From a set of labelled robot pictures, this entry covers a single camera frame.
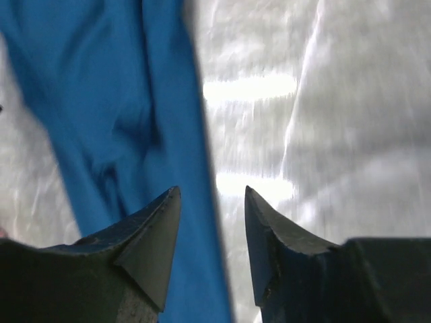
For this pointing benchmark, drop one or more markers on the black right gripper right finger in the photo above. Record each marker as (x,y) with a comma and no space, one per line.
(300,277)

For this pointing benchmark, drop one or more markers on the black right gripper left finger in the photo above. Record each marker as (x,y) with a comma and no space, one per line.
(118,274)

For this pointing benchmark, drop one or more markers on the blue t-shirt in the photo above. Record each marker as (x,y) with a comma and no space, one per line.
(114,84)

